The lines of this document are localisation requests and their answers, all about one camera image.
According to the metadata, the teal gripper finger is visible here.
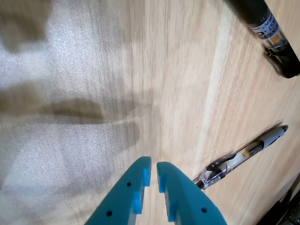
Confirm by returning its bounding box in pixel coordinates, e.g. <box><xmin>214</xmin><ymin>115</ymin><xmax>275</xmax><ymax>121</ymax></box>
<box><xmin>156</xmin><ymin>161</ymin><xmax>228</xmax><ymax>225</ymax></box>
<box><xmin>84</xmin><ymin>156</ymin><xmax>152</xmax><ymax>225</ymax></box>

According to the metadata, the grey grip retractable pen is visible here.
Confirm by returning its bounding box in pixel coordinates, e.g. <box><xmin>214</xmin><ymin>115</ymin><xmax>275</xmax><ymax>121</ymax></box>
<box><xmin>192</xmin><ymin>125</ymin><xmax>289</xmax><ymax>190</ymax></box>

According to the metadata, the black barrel labelled pen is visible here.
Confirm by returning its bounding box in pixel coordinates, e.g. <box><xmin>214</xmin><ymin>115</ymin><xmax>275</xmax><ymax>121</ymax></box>
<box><xmin>226</xmin><ymin>0</ymin><xmax>300</xmax><ymax>79</ymax></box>

